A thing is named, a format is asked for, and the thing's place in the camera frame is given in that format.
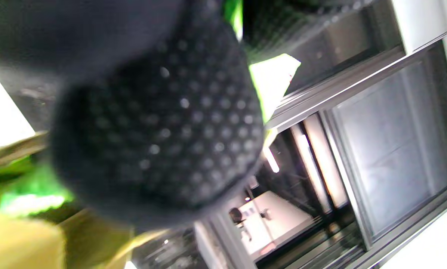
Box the green chips bag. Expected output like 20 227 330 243
0 155 76 219
223 0 302 124

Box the brown paper bag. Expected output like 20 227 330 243
0 131 168 269

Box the person's left hand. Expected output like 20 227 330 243
0 0 362 230

